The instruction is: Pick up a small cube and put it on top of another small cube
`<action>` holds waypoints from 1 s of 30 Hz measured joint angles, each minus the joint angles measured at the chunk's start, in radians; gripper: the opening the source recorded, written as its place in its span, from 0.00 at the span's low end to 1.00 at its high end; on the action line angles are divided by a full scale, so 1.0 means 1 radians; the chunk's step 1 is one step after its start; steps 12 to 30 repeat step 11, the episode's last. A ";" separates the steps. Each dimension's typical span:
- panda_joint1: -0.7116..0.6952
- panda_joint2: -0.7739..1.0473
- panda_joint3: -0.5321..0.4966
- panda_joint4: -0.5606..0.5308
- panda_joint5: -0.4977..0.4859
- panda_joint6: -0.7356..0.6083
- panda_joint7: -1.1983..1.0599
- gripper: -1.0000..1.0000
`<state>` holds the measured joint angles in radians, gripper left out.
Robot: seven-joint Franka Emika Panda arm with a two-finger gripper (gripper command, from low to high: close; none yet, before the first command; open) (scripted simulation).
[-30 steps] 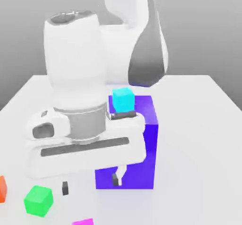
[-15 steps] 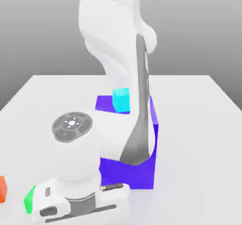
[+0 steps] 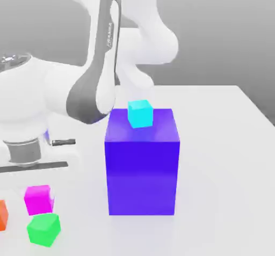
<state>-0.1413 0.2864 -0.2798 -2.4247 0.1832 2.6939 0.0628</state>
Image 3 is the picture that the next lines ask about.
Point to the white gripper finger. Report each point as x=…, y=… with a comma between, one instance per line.
x=52, y=196

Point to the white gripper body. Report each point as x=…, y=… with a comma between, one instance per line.
x=32, y=168

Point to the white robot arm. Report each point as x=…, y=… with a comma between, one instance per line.
x=32, y=92

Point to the small magenta cube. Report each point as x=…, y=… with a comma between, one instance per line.
x=37, y=201

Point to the small green cube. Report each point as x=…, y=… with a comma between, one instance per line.
x=43, y=230

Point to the small orange cube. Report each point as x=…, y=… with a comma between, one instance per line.
x=3, y=216

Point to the small cyan cube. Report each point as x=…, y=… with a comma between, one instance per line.
x=140, y=114

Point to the large purple box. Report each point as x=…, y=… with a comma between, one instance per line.
x=141, y=174

